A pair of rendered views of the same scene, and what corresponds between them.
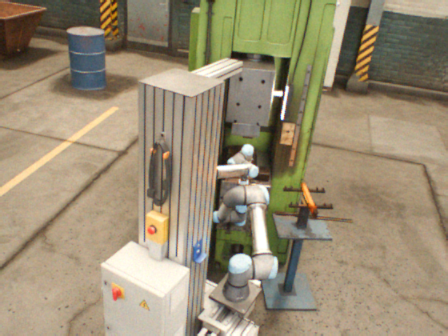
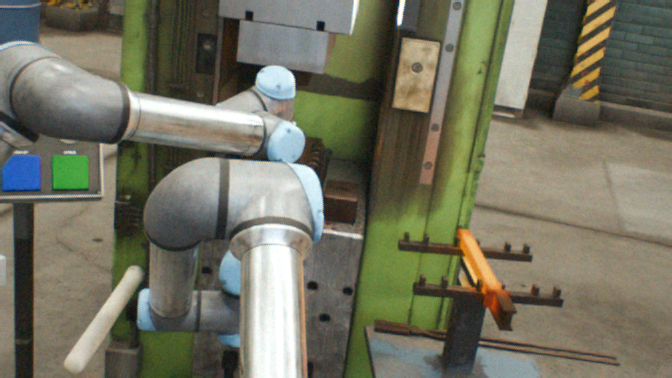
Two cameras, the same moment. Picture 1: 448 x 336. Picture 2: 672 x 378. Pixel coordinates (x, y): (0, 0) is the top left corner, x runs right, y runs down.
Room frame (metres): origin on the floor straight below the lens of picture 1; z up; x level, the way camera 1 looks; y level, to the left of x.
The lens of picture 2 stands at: (1.09, -0.28, 1.65)
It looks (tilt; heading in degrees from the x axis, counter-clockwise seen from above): 20 degrees down; 0
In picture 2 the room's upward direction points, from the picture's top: 8 degrees clockwise
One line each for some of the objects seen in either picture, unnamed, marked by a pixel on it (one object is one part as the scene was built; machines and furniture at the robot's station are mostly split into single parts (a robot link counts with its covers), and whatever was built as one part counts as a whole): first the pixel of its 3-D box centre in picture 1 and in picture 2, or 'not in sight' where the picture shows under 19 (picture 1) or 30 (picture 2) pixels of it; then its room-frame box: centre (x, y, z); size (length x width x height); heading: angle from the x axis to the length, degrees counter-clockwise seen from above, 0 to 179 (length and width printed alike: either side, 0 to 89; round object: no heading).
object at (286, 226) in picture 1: (301, 226); (455, 368); (2.66, -0.59, 0.67); 0.40 x 0.30 x 0.02; 97
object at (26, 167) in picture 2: not in sight; (21, 173); (2.65, 0.41, 1.01); 0.07 x 0.05 x 0.07; 115
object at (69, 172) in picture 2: not in sight; (70, 173); (2.69, 0.32, 1.01); 0.07 x 0.05 x 0.07; 115
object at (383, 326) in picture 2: (314, 217); (496, 342); (2.78, -0.70, 0.69); 0.60 x 0.04 x 0.01; 90
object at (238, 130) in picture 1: (246, 118); (292, 32); (3.05, -0.10, 1.32); 0.42 x 0.20 x 0.10; 0
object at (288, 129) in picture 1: (287, 134); (415, 75); (2.97, -0.41, 1.27); 0.09 x 0.02 x 0.17; 90
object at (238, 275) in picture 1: (240, 269); not in sight; (1.78, -0.13, 0.98); 0.13 x 0.12 x 0.14; 103
